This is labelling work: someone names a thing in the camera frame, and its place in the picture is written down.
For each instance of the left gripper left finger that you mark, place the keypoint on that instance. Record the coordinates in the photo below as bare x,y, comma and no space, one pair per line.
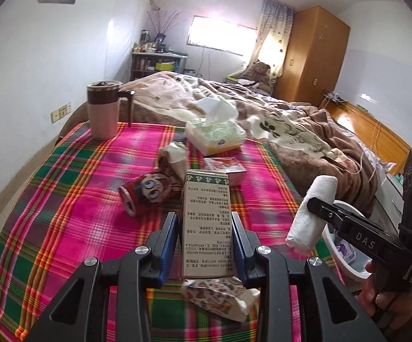
145,267

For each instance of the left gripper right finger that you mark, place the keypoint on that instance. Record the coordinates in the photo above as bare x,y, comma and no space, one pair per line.
260,267

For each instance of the white green text box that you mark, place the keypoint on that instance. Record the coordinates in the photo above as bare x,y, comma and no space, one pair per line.
206,238

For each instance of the purple white medicine box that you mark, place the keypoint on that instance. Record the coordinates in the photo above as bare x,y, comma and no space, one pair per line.
347,251

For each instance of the white towel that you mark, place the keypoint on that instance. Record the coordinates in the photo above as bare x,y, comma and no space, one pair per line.
306,227

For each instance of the white round trash bin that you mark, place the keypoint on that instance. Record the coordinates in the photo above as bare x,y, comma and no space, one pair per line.
355,271

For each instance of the person's right hand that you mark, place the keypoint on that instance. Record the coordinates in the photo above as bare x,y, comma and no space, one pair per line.
398,304

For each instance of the crumpled patterned wrapper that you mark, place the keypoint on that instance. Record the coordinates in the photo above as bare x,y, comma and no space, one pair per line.
225,297

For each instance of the white bedside drawer cabinet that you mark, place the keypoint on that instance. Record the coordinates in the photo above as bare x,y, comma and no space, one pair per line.
388,208

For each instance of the red cartoon can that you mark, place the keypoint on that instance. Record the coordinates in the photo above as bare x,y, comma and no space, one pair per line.
149,190

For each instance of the pink plaid blanket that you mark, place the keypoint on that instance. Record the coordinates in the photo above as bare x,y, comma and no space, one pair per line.
71,210

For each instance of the pink white small carton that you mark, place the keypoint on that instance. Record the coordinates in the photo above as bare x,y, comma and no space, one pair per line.
230,166

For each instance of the black phone on bed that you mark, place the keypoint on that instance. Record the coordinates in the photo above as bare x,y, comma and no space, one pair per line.
341,165

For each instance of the wooden headboard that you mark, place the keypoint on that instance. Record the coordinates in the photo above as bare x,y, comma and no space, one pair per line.
384,142

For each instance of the crumpled white green tissue packet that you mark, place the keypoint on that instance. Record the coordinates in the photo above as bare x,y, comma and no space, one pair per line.
174,156

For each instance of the brown paw print blanket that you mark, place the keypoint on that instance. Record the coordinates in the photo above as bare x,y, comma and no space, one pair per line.
298,135

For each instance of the yellow tissue pack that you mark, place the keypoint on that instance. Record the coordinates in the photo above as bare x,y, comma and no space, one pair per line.
218,131

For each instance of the pink brown travel mug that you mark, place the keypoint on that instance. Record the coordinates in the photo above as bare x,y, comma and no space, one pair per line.
103,103

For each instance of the brown teddy bear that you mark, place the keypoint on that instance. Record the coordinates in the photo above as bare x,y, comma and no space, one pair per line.
259,73

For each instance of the wooden wardrobe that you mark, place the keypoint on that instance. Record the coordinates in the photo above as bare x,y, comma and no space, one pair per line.
314,57

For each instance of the cluttered grey shelf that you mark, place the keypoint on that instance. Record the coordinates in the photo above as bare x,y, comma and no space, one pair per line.
149,56

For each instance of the floral curtain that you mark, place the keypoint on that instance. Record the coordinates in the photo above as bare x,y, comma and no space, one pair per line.
273,34

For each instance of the vase with twigs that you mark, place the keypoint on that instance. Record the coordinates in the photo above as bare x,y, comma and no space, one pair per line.
162,21

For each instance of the wall power socket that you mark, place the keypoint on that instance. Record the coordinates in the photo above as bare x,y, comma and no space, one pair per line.
60,113

